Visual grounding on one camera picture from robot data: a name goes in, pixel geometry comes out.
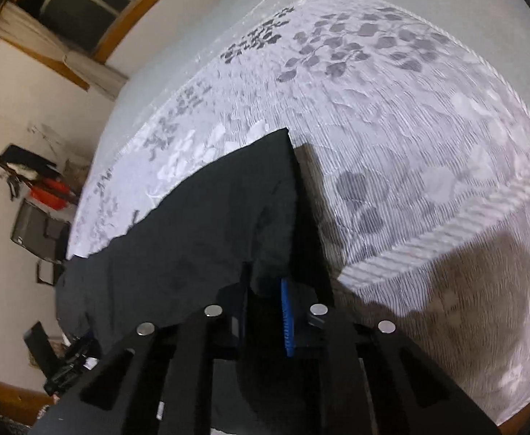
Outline black pants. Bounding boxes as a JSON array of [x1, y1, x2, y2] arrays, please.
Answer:
[[55, 129, 335, 351]]

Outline white floral bed cover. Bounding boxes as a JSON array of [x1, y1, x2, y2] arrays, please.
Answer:
[[64, 0, 530, 426]]

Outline black chair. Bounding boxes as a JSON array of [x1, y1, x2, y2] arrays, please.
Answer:
[[11, 199, 70, 287]]

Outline wooden framed window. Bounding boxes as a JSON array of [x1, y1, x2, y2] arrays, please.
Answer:
[[0, 0, 203, 92]]

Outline beige curtain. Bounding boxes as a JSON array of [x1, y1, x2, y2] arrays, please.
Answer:
[[0, 2, 127, 100]]

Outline light blue bed mattress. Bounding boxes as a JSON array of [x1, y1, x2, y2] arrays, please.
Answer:
[[92, 0, 530, 174]]

